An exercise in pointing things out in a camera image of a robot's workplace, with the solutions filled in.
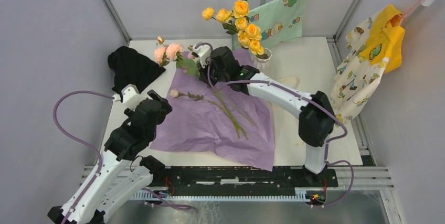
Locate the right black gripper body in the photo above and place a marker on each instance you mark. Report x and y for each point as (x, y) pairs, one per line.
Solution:
(217, 75)

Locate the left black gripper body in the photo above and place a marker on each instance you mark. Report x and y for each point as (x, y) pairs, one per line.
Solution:
(166, 107)

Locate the single pale pink bud stem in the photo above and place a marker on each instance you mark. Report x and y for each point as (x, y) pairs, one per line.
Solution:
(195, 97)

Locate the yellow rose stem bunch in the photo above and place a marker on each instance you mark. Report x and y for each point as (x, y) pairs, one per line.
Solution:
(236, 22)

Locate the purple wrapping paper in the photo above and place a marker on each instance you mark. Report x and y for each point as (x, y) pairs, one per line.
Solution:
(202, 126)

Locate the large pink rose stem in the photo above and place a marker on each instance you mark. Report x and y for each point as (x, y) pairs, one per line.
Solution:
(174, 52)

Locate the black cloth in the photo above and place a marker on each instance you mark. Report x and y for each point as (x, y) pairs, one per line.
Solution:
(132, 67)

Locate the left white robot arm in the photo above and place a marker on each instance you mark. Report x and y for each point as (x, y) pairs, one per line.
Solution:
(98, 199)

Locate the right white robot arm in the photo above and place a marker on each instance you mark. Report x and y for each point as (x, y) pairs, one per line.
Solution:
(314, 113)

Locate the white ribbed vase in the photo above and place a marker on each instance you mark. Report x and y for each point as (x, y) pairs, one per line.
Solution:
(265, 57)

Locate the small pink rose stem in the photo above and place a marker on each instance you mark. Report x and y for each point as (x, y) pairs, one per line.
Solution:
(227, 111)

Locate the green cartoon print towel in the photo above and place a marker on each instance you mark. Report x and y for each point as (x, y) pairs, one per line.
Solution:
(278, 20)

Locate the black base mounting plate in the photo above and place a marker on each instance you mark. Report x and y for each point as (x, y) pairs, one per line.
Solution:
(241, 181)

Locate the yellow cartoon print shirt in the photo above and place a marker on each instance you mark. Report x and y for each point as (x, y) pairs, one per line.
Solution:
(374, 50)

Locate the small circuit board with LED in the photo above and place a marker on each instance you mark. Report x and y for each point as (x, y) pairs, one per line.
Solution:
(316, 200)

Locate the pink clothes hanger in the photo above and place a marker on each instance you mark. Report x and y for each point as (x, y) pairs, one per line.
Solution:
(409, 11)

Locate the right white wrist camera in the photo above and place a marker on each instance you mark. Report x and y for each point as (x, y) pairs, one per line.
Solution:
(202, 52)

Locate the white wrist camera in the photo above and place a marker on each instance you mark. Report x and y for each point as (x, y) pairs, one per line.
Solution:
(202, 52)
(129, 97)

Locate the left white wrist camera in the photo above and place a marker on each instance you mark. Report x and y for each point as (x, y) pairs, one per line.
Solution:
(129, 97)

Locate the white slotted cable duct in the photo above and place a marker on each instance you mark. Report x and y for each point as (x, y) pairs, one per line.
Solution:
(208, 197)

